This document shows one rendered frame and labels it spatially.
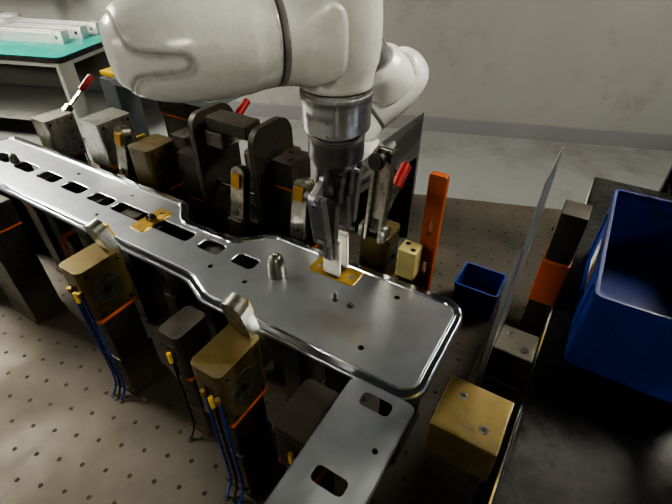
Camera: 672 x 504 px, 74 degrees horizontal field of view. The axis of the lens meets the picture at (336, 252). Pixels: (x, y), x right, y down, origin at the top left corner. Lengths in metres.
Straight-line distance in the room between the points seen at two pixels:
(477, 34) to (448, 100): 0.52
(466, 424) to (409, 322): 0.23
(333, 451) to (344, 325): 0.21
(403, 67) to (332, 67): 0.86
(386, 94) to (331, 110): 0.83
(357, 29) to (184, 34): 0.17
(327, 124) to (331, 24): 0.11
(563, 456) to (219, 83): 0.56
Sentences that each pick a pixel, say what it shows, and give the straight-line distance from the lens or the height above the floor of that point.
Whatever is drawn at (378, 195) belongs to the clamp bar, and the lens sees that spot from 0.80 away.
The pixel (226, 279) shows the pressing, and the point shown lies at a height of 1.00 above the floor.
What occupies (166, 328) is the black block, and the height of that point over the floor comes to 0.99.
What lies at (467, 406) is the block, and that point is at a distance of 0.59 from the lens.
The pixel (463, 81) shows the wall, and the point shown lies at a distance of 3.91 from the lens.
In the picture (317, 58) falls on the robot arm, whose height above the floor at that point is 1.41.
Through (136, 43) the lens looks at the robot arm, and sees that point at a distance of 0.47.
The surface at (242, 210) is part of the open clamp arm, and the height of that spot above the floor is 1.01.
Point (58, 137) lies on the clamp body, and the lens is 1.54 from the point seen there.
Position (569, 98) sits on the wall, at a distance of 4.06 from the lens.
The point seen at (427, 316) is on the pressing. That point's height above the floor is 1.00.
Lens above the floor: 1.54
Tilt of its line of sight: 38 degrees down
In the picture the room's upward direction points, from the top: straight up
